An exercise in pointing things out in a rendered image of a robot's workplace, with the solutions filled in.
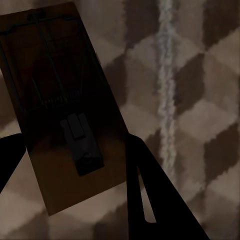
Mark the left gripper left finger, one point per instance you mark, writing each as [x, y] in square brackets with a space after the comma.
[12, 149]

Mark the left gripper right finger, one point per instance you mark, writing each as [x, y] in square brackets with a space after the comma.
[174, 220]

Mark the mousetrap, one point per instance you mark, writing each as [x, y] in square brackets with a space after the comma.
[72, 127]

